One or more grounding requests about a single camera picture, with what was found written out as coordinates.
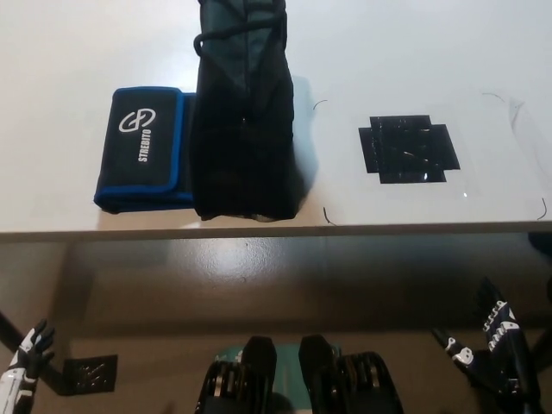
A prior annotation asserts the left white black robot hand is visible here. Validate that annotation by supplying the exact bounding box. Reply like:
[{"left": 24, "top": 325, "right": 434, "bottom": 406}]
[{"left": 0, "top": 318, "right": 57, "bottom": 414}]

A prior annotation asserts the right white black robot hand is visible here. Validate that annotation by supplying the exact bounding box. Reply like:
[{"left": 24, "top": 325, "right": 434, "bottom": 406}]
[{"left": 430, "top": 275, "right": 530, "bottom": 397}]

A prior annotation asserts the black fabric lunch bag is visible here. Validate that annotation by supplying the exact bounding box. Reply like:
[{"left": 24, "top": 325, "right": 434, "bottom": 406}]
[{"left": 189, "top": 0, "right": 299, "bottom": 226}]

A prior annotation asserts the black floor plate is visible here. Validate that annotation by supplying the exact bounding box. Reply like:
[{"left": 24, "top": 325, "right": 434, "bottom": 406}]
[{"left": 62, "top": 353, "right": 120, "bottom": 396}]

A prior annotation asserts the clear plastic film sheet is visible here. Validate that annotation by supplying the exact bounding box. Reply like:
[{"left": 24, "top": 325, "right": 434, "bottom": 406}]
[{"left": 310, "top": 88, "right": 549, "bottom": 227}]

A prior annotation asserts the black tape cross marker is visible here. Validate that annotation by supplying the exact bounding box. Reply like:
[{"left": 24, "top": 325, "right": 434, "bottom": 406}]
[{"left": 357, "top": 113, "right": 461, "bottom": 186}]

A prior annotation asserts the black teal robot torso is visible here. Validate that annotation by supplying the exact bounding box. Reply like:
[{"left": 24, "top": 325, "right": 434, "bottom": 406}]
[{"left": 193, "top": 334, "right": 406, "bottom": 414}]

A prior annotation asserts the black blue-trimmed notebook case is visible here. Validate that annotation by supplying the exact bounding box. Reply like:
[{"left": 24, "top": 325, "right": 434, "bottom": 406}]
[{"left": 92, "top": 86, "right": 199, "bottom": 214}]

